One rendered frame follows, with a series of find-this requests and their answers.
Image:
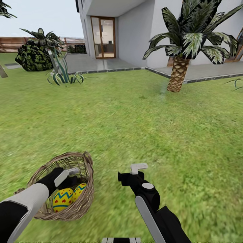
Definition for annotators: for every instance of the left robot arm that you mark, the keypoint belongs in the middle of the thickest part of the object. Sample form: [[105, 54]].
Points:
[[17, 211]]

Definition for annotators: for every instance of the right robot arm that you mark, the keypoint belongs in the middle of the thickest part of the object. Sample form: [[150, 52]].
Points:
[[163, 224]]

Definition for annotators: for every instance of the easter egg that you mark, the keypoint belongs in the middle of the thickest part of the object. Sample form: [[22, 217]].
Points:
[[62, 199], [78, 190]]

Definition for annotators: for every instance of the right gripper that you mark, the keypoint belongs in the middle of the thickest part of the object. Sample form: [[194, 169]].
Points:
[[127, 178]]

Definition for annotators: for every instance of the wicker basket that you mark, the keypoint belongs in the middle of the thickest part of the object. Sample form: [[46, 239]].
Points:
[[84, 201]]

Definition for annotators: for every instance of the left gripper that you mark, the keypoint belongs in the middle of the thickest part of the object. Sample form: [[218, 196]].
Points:
[[73, 181]]

